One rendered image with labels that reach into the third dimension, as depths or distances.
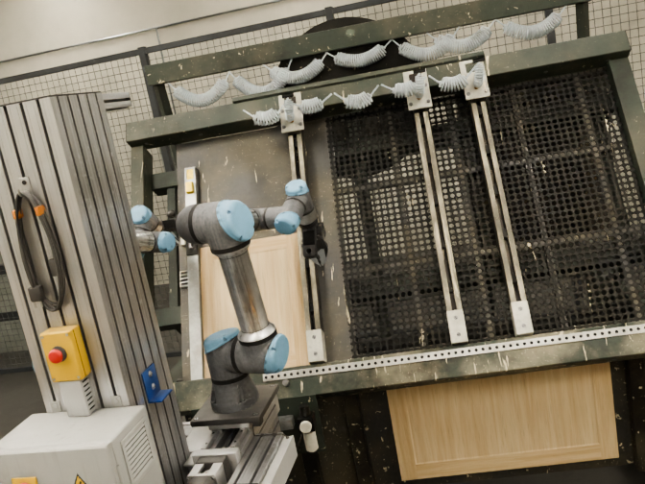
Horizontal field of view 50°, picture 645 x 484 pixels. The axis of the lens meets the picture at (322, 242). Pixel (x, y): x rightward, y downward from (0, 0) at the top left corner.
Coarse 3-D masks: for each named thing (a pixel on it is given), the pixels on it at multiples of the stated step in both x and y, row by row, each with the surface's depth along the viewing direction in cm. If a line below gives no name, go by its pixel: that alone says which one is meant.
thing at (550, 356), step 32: (416, 352) 264; (512, 352) 258; (544, 352) 256; (576, 352) 254; (608, 352) 252; (640, 352) 250; (192, 384) 276; (256, 384) 271; (320, 384) 267; (352, 384) 264; (384, 384) 262; (416, 384) 266
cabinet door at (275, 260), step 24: (264, 240) 294; (288, 240) 292; (216, 264) 295; (264, 264) 291; (288, 264) 289; (216, 288) 291; (264, 288) 287; (288, 288) 286; (216, 312) 288; (288, 312) 282; (288, 336) 279; (288, 360) 275
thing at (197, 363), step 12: (192, 168) 310; (192, 180) 308; (192, 204) 304; (192, 264) 294; (192, 276) 293; (192, 288) 291; (192, 300) 289; (192, 312) 287; (192, 324) 285; (192, 336) 284; (192, 348) 282; (192, 360) 280; (192, 372) 279
